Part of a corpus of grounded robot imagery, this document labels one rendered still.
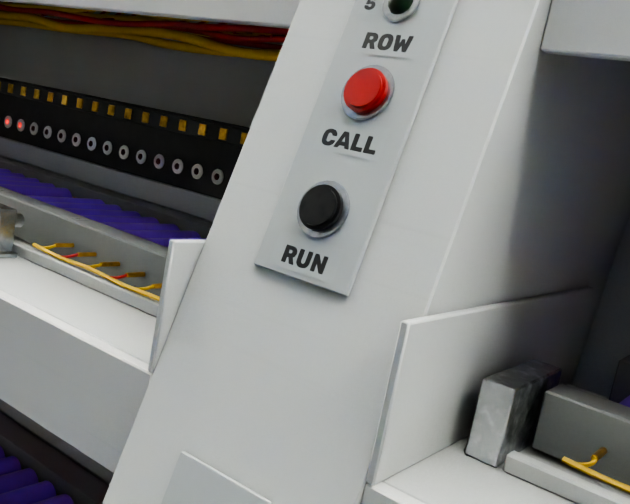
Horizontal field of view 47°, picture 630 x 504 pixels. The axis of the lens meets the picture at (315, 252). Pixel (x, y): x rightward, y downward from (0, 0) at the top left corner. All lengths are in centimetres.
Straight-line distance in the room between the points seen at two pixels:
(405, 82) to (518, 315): 10
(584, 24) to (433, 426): 14
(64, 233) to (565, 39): 29
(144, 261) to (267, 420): 16
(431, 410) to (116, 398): 12
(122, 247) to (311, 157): 16
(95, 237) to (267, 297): 18
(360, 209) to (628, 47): 10
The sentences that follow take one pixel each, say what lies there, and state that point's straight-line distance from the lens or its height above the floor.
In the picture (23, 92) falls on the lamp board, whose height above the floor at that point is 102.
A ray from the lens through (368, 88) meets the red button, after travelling 25.
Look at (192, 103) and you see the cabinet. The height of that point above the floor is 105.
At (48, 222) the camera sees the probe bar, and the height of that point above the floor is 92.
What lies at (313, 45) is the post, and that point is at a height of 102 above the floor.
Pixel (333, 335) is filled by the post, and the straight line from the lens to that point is 23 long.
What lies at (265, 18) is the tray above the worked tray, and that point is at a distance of 32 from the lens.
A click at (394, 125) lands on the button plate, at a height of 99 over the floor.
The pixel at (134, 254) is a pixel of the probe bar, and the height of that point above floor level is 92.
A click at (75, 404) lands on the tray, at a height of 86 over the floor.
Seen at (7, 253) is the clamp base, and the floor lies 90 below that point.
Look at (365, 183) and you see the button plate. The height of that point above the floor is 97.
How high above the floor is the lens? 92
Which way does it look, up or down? 5 degrees up
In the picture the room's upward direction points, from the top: 21 degrees clockwise
